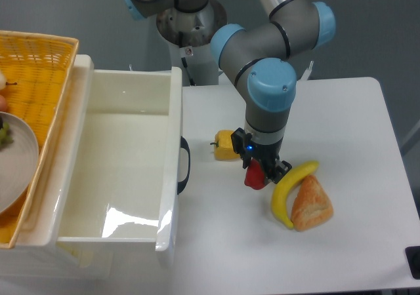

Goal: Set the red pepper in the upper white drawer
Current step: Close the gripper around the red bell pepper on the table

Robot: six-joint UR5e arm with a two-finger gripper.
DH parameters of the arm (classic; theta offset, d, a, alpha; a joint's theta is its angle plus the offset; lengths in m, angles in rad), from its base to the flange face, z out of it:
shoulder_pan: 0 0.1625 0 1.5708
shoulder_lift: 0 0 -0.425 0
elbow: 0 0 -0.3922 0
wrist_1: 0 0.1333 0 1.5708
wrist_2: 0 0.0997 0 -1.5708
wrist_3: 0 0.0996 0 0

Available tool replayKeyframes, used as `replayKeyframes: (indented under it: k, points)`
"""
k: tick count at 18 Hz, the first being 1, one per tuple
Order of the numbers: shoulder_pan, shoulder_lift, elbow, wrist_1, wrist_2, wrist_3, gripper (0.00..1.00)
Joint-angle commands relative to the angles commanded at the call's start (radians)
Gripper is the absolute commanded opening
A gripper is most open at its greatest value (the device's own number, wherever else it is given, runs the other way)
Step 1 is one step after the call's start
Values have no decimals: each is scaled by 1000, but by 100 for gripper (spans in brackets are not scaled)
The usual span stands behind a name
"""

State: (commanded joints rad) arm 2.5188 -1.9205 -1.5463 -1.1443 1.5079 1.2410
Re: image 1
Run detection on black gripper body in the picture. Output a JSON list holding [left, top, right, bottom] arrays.
[[231, 128, 282, 175]]

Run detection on red bell pepper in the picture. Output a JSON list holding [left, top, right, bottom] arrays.
[[244, 159, 266, 190]]

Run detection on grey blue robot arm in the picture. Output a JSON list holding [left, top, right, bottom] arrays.
[[124, 0, 336, 183]]

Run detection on yellow bell pepper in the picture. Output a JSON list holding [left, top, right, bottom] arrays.
[[211, 130, 240, 161]]

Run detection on open white upper drawer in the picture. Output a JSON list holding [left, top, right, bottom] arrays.
[[57, 68, 182, 254]]

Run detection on white drawer cabinet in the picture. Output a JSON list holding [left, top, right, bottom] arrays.
[[0, 54, 175, 281]]

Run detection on yellow banana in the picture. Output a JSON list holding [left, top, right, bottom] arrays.
[[270, 161, 319, 229]]

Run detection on triangular puff pastry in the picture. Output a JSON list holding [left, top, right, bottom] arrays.
[[291, 175, 334, 231]]

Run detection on black object at table edge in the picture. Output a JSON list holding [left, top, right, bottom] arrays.
[[405, 246, 420, 280]]

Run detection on yellow woven basket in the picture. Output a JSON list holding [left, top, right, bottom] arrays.
[[1, 30, 79, 249]]

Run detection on grey ribbed plate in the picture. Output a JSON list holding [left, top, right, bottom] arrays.
[[1, 112, 39, 212]]

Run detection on green grapes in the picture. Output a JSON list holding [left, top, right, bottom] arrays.
[[0, 122, 14, 148]]

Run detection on peach coloured fruit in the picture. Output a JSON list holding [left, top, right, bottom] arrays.
[[0, 95, 9, 112]]

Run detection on pear with stem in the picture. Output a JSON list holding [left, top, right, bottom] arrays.
[[0, 71, 17, 90]]

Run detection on dark blue drawer handle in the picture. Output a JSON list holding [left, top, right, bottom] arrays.
[[177, 136, 191, 195]]

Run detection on white table bracket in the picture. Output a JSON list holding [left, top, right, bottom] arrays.
[[300, 60, 314, 81]]

